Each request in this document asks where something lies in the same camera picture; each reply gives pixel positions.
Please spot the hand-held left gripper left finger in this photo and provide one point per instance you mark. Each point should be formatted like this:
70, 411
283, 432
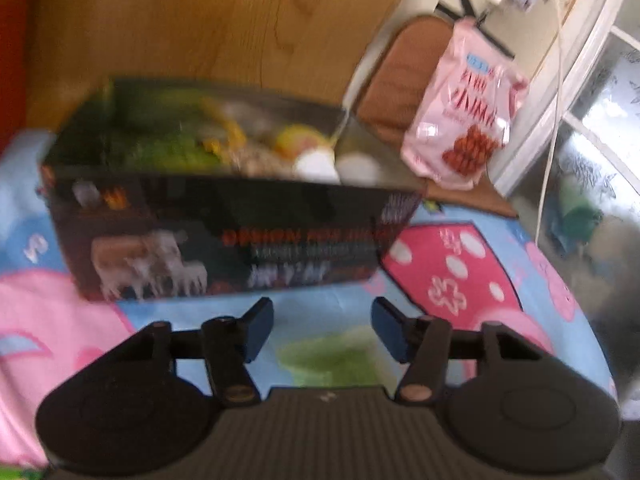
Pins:
259, 331

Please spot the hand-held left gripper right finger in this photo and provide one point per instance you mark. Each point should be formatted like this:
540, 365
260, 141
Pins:
387, 331

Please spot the black cardboard box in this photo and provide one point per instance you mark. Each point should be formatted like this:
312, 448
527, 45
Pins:
225, 240

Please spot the white ribbed jelly cup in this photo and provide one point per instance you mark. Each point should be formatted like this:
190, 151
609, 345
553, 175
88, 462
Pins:
316, 165

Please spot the small red yellow packet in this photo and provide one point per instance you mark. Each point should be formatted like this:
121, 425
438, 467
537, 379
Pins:
297, 140

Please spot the bright green snack packet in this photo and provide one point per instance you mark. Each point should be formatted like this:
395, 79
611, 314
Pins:
165, 152

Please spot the pink snack bag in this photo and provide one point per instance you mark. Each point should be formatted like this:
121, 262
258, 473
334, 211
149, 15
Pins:
460, 125

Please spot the brown wooden chair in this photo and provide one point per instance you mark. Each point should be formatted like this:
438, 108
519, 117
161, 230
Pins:
395, 85

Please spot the wooden headboard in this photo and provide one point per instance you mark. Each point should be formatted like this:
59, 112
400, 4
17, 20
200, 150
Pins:
210, 25

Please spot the black tape strips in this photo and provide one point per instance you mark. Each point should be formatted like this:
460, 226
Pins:
467, 7

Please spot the white window frame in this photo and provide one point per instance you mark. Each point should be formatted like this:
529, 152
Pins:
580, 45

